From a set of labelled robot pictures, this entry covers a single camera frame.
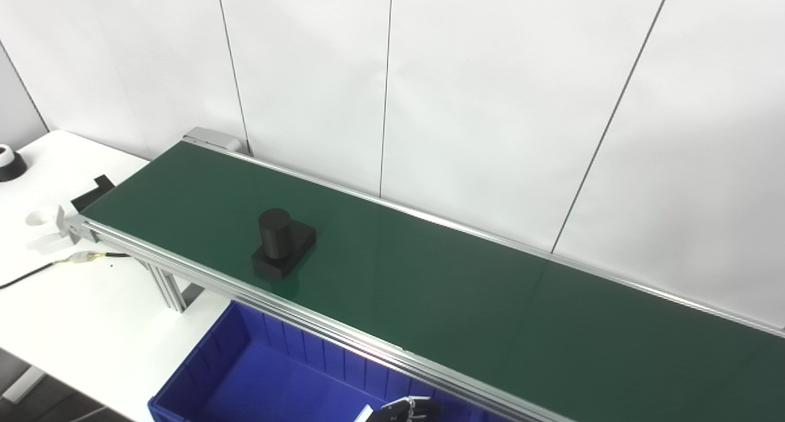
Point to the black cylinder block part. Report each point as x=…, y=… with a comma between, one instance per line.
x=277, y=241

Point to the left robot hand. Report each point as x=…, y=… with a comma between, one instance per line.
x=402, y=411

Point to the white printed cup part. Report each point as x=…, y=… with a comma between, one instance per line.
x=46, y=222

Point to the black stepped block part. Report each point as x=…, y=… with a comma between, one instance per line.
x=92, y=194

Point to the black round base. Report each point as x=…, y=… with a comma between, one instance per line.
x=8, y=164

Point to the blue plastic bin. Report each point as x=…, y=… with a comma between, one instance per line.
x=276, y=379

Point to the aluminium conveyor leg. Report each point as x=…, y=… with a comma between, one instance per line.
x=172, y=287

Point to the green conveyor belt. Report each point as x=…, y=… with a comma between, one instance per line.
x=343, y=335
x=466, y=287

